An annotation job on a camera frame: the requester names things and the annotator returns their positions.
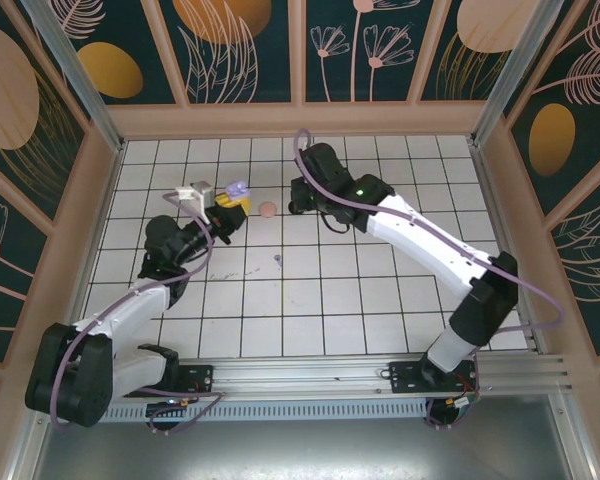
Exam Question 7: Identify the grey metal sheet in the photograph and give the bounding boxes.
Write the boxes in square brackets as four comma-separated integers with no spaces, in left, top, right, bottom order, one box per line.
[29,399,589,480]

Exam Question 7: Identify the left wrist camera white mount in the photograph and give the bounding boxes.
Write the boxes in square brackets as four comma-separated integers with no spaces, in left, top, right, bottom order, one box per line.
[174,180,215,211]

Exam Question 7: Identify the aluminium table side rail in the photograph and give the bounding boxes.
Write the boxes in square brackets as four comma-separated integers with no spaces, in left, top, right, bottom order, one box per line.
[67,141,126,326]
[469,141,546,357]

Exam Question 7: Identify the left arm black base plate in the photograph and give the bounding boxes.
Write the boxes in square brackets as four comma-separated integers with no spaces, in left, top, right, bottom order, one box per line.
[174,364,216,399]

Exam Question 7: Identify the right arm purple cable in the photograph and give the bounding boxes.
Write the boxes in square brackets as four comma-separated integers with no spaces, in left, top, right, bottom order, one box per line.
[293,128,566,431]

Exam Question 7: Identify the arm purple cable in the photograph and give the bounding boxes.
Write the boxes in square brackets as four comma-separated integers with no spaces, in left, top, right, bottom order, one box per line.
[49,192,225,435]
[293,128,566,431]

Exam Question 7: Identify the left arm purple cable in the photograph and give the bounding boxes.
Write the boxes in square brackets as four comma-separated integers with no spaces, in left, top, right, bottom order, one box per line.
[49,192,225,435]

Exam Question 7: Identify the aluminium mounting rail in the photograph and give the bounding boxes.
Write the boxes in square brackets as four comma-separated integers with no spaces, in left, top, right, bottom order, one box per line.
[27,353,574,402]

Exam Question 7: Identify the aluminium corner post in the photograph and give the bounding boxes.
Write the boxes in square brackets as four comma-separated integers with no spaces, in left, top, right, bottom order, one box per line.
[19,0,127,154]
[470,0,566,147]

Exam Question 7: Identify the slotted grey cable duct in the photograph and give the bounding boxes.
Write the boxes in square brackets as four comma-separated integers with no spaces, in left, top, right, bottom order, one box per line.
[102,402,429,422]

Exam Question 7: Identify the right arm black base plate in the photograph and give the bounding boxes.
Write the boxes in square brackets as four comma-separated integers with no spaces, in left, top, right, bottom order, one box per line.
[388,360,481,394]

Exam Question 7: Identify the white yellow cable connector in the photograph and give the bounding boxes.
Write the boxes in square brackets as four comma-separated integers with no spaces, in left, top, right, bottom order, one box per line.
[444,394,481,412]

